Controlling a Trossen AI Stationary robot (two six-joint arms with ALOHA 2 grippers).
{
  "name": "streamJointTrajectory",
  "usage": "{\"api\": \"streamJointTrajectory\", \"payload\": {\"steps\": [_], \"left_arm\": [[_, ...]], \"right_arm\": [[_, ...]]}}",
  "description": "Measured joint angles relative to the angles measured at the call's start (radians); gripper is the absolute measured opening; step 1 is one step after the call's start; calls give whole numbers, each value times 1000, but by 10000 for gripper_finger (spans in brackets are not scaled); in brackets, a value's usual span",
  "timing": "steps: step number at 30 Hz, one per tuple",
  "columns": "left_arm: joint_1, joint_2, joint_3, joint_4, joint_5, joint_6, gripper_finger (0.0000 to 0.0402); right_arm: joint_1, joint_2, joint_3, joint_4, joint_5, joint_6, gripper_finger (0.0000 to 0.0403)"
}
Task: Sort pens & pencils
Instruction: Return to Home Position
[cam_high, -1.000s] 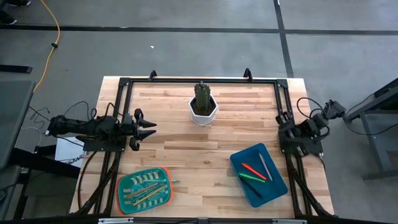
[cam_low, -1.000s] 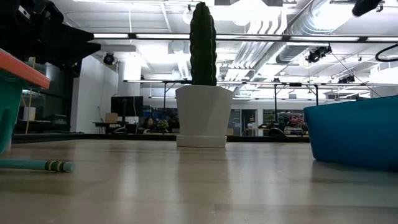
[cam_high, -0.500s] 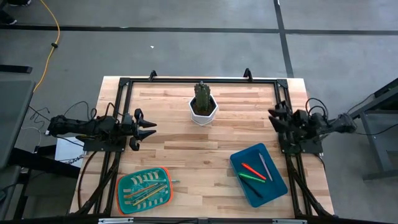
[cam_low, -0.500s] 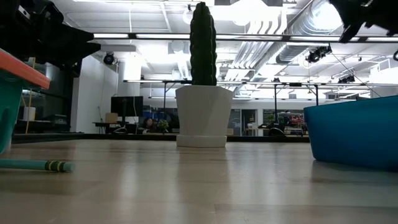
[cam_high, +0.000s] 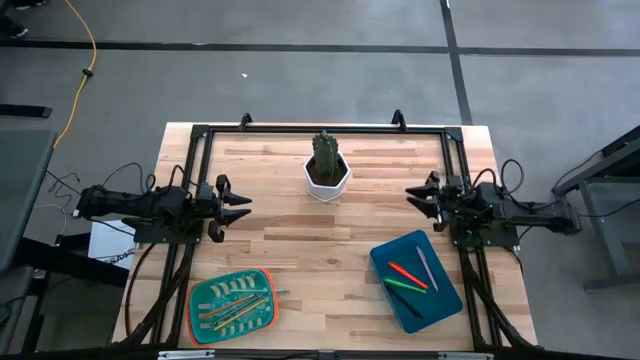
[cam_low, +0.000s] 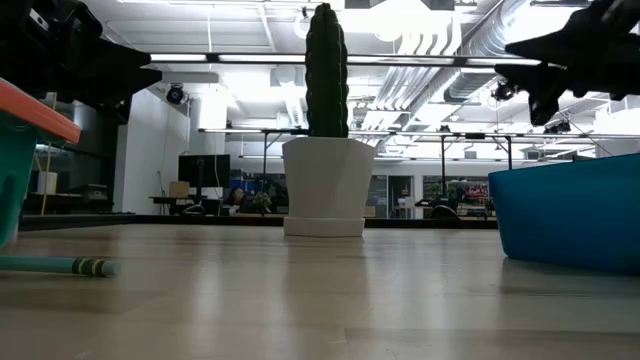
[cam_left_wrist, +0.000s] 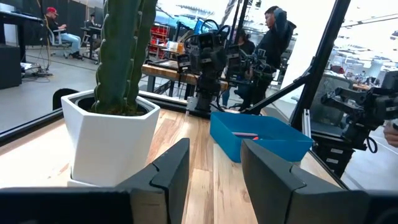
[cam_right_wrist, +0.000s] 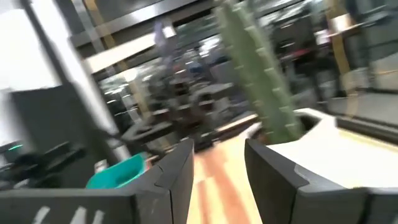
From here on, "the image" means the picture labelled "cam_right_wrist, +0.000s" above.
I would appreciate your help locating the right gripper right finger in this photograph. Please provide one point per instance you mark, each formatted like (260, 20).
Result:
(295, 202)

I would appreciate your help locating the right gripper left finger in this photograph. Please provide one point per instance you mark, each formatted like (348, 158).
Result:
(140, 205)

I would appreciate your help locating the green basket with red rim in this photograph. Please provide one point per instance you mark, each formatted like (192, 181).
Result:
(118, 174)

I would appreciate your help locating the white hexagonal plant pot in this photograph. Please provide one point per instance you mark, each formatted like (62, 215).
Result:
(342, 155)

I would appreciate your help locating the black flat panel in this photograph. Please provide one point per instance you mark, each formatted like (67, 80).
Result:
(53, 118)

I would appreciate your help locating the green cactus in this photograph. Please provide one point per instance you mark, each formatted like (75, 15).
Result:
(258, 77)

